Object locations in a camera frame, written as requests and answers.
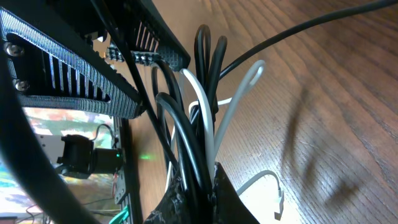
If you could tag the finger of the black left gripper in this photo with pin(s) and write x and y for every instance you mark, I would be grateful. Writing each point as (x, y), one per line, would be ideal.
(48, 65)
(146, 33)

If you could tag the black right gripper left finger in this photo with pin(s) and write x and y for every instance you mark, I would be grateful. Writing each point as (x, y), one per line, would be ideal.
(179, 204)

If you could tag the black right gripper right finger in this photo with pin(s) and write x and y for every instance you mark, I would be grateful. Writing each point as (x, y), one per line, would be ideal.
(228, 207)

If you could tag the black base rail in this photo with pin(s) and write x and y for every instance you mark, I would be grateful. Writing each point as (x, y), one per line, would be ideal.
(126, 193)

